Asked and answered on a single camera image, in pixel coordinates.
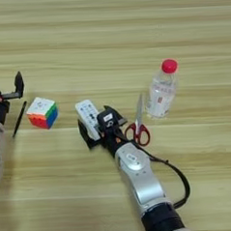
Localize clear bottle with red cap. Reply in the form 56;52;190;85
142;57;183;121

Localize white remote control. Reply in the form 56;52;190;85
73;98;102;143

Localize multicoloured puzzle cube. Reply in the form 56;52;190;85
24;95;60;131

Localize red-handled scissors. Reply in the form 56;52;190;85
121;92;153;149

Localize right gripper's black labelled box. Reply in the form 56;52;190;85
96;107;121;132

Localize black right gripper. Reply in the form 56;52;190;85
76;103;130;159

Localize right arm's black cable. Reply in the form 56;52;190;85
122;129;192;213

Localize black pen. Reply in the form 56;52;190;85
9;101;30;138

